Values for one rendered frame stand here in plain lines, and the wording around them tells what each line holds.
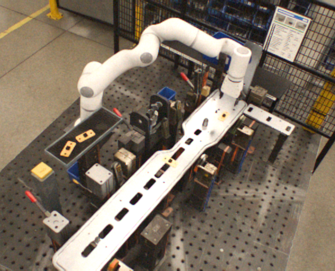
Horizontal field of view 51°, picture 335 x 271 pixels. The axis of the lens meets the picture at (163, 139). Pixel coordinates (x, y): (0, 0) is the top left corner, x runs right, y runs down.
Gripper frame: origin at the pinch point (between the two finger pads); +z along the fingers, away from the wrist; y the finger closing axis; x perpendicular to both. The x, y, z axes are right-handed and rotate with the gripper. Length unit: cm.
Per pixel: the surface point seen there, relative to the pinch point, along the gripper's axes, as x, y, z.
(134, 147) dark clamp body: -53, -23, 9
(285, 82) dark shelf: 51, 16, 10
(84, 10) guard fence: 131, -243, 89
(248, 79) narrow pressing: 26.7, -0.4, 2.4
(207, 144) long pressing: -24.4, 3.4, 12.5
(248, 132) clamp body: -6.6, 17.7, 8.2
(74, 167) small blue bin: -67, -53, 36
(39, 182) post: -99, -37, 0
